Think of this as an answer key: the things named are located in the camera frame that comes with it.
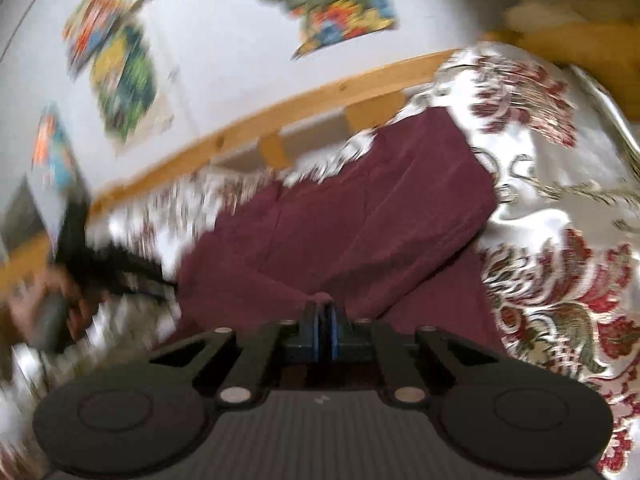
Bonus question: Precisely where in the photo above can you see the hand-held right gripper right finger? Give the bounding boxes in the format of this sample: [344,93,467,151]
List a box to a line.
[325,303,506,407]

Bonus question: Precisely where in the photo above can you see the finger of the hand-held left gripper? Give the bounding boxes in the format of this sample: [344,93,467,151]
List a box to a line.
[85,245,179,307]

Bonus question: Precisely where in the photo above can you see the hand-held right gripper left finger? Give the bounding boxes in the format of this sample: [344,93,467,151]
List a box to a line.
[149,302,324,408]

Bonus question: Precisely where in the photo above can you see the maroon cloth garment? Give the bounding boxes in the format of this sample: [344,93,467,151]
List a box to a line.
[175,107,506,361]

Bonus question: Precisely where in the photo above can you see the person's left hand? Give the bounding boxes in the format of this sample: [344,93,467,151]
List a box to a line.
[6,267,98,347]

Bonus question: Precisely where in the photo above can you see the white red floral bedspread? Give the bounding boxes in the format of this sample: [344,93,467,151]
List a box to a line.
[0,47,640,480]

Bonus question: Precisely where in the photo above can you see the yellow cushion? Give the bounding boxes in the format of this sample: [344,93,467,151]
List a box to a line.
[504,0,640,122]

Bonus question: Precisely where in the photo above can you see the orange blue wall poster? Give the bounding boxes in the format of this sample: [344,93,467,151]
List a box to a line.
[29,104,92,233]

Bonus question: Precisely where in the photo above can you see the green yellow wall poster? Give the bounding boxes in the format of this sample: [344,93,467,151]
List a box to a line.
[90,24,174,147]

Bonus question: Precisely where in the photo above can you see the thin white wall cable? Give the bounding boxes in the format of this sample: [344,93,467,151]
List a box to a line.
[147,22,203,137]

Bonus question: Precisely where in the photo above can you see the red blue wall poster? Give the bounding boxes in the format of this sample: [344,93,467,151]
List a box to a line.
[64,0,132,78]

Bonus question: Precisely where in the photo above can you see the large colourful wall poster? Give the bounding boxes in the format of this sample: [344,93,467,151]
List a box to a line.
[242,0,401,59]

